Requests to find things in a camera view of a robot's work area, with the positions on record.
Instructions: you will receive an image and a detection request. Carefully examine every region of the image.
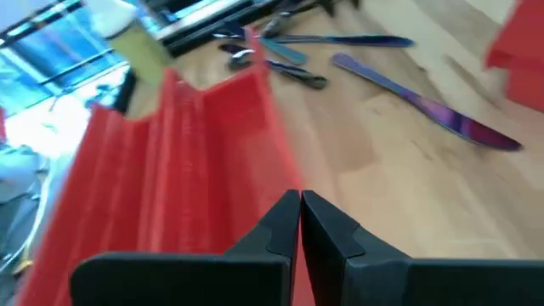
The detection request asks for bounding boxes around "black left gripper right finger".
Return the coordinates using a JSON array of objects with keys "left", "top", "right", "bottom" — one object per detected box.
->
[{"left": 300, "top": 190, "right": 544, "bottom": 306}]

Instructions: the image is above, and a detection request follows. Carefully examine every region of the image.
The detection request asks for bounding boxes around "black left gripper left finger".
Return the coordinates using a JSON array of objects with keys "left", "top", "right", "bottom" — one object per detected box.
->
[{"left": 70, "top": 190, "right": 302, "bottom": 306}]

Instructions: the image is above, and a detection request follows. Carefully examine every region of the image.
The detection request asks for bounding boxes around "red plastic bin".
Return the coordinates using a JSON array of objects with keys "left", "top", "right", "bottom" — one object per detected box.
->
[
  {"left": 484, "top": 0, "right": 544, "bottom": 112},
  {"left": 16, "top": 67, "right": 167, "bottom": 306},
  {"left": 139, "top": 27, "right": 315, "bottom": 306}
]

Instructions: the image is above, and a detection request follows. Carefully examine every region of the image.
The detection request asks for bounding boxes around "spray bottle with yellow label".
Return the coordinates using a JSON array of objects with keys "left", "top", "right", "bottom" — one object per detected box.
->
[{"left": 82, "top": 0, "right": 172, "bottom": 88}]

